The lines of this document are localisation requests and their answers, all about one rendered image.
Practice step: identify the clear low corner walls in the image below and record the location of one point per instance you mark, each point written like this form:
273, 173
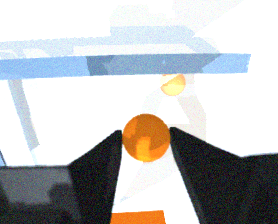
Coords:
15, 143

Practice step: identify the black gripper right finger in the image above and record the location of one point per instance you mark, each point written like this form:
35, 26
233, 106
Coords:
221, 185

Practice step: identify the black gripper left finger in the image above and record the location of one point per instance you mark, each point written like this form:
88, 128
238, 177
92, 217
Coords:
85, 187

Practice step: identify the translucent pale yellow ball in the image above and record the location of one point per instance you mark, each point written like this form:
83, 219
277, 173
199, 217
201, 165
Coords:
172, 84

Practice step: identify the light blue flat bar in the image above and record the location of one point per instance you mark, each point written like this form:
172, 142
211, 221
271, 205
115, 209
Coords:
142, 64

